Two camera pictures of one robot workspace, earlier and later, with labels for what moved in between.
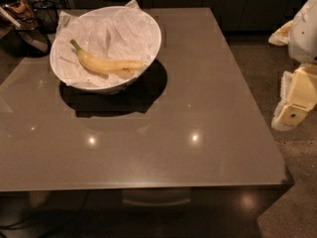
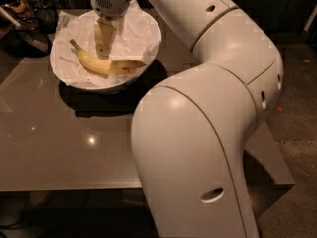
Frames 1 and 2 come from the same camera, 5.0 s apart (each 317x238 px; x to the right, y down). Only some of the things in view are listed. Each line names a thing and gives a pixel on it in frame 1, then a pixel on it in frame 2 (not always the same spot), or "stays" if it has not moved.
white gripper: x=304 y=39 → x=111 y=3
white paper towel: x=125 y=33 stays
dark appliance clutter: x=29 y=16 stays
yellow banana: x=123 y=67 stays
